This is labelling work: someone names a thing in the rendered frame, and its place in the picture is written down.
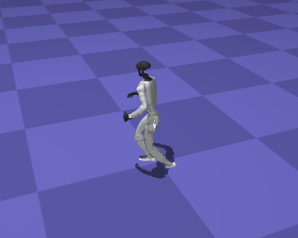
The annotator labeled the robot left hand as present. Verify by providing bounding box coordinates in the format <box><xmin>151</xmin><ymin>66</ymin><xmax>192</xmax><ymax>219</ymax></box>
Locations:
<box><xmin>123</xmin><ymin>112</ymin><xmax>133</xmax><ymax>122</ymax></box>

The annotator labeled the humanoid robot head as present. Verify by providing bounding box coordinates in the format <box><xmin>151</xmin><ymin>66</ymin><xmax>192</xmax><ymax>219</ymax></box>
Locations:
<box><xmin>136</xmin><ymin>61</ymin><xmax>152</xmax><ymax>81</ymax></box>

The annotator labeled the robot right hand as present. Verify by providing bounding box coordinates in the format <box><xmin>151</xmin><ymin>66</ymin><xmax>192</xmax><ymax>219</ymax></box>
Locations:
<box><xmin>127</xmin><ymin>92</ymin><xmax>138</xmax><ymax>98</ymax></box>

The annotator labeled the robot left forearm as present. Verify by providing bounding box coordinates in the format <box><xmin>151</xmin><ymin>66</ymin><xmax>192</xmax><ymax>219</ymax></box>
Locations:
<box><xmin>128</xmin><ymin>105</ymin><xmax>144</xmax><ymax>119</ymax></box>

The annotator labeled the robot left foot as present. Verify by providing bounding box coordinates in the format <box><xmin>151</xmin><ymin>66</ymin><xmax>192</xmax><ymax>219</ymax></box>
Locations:
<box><xmin>165</xmin><ymin>162</ymin><xmax>177</xmax><ymax>168</ymax></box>

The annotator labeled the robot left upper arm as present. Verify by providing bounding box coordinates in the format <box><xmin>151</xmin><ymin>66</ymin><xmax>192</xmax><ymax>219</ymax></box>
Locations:
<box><xmin>137</xmin><ymin>83</ymin><xmax>149</xmax><ymax>112</ymax></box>

